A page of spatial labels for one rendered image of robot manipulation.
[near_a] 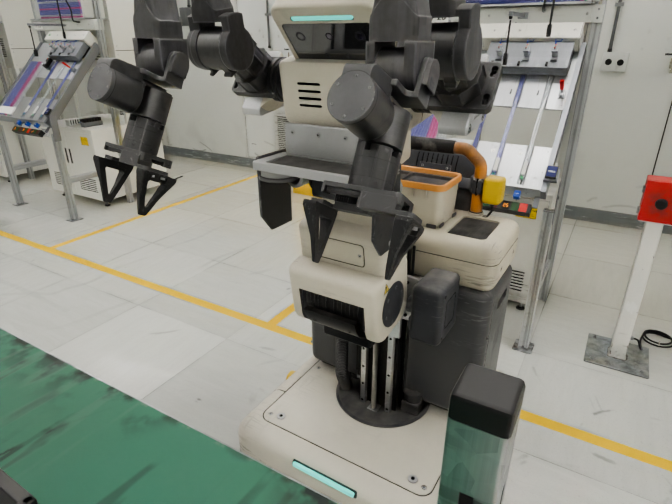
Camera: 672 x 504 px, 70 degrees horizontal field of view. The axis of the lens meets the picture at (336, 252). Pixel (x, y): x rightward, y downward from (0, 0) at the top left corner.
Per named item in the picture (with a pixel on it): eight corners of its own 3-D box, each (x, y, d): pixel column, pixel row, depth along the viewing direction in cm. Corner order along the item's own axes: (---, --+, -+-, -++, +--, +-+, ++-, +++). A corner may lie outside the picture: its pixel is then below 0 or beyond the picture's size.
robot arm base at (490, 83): (504, 67, 79) (434, 65, 84) (498, 34, 72) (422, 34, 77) (490, 114, 77) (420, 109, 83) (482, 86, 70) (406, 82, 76)
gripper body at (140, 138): (138, 162, 76) (151, 117, 75) (101, 151, 81) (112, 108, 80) (171, 172, 81) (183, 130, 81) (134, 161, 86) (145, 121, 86)
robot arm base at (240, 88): (292, 61, 99) (248, 60, 105) (271, 35, 92) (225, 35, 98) (278, 98, 98) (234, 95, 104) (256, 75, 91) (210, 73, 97)
